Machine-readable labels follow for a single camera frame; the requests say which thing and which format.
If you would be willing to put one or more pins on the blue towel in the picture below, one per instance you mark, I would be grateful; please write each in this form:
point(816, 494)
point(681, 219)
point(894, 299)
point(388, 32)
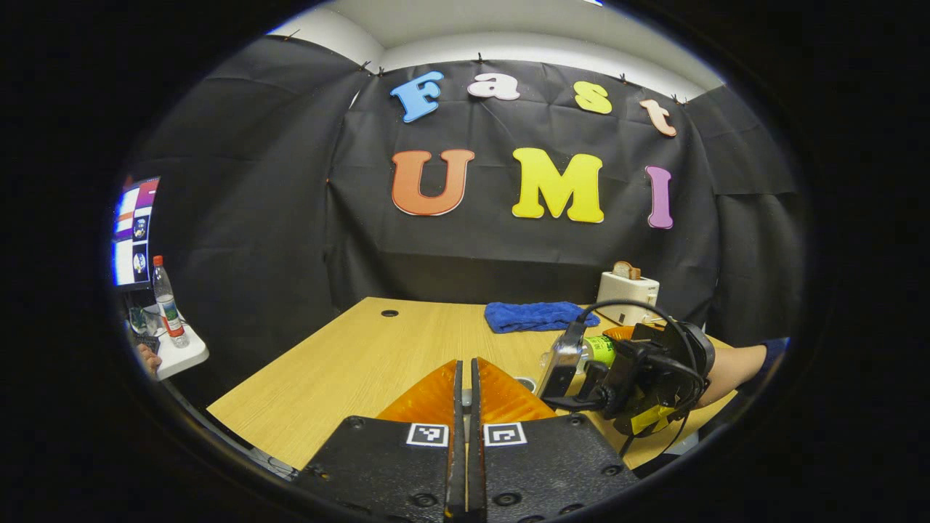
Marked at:
point(538, 317)

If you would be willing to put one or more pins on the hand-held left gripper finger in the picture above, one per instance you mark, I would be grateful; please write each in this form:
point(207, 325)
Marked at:
point(475, 465)
point(458, 465)

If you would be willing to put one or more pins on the white toaster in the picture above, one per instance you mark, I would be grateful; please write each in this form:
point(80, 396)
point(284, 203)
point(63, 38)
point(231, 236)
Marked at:
point(628, 298)

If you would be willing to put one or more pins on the white side table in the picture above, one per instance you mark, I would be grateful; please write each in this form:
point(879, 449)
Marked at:
point(182, 356)

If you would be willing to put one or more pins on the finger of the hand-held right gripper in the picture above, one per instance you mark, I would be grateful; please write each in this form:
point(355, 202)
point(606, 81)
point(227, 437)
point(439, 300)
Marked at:
point(619, 333)

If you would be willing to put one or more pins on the bread slice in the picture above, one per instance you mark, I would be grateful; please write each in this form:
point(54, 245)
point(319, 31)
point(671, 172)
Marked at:
point(626, 271)

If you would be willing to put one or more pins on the green label water bottle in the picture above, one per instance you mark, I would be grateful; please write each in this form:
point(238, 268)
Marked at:
point(599, 349)

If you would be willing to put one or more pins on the computer monitor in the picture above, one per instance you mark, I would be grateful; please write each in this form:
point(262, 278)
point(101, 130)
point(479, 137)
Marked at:
point(134, 232)

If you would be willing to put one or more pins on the white teacup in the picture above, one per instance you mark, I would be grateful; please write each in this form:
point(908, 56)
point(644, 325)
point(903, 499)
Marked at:
point(526, 383)

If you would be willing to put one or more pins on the red cap plastic bottle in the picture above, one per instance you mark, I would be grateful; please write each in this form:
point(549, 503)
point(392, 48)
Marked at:
point(168, 305)

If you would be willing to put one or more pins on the black backdrop cloth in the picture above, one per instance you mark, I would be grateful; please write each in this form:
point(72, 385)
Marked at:
point(290, 218)

